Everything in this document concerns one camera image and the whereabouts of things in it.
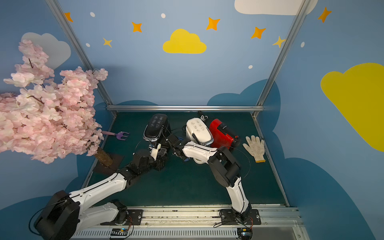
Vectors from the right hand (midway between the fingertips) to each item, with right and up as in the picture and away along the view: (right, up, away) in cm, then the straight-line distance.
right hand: (188, 144), depth 96 cm
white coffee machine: (+6, +9, -14) cm, 18 cm away
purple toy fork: (-51, +5, +12) cm, 53 cm away
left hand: (-13, -5, -10) cm, 17 cm away
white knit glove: (+47, -3, +6) cm, 47 cm away
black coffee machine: (-17, +11, -14) cm, 24 cm away
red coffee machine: (+21, +5, -9) cm, 24 cm away
